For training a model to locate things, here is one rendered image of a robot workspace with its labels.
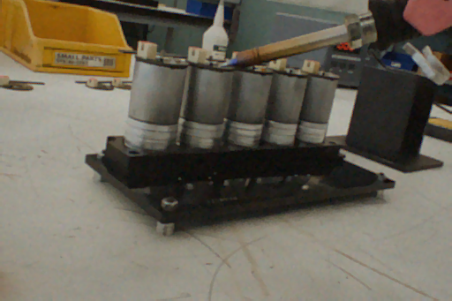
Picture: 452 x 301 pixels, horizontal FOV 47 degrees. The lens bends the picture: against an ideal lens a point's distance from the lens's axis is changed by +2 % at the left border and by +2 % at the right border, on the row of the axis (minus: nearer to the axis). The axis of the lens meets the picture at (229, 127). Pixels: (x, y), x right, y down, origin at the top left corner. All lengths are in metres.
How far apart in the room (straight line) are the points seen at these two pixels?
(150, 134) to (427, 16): 0.13
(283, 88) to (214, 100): 0.05
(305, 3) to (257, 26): 0.72
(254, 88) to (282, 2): 5.88
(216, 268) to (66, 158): 0.12
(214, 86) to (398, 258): 0.11
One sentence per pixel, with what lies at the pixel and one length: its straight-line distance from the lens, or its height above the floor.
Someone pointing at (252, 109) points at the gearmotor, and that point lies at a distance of 0.27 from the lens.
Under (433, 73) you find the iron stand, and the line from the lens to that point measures 0.39.
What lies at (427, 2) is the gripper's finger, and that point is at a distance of 0.24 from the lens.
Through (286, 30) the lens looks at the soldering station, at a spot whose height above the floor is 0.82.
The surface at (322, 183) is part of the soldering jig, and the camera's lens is 0.27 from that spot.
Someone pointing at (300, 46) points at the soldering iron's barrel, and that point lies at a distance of 0.24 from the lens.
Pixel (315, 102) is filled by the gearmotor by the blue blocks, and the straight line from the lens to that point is 0.31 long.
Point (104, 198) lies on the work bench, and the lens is 0.24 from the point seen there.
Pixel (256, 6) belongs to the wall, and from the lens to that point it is 6.39.
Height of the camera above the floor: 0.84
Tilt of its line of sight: 13 degrees down
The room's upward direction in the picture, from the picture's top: 10 degrees clockwise
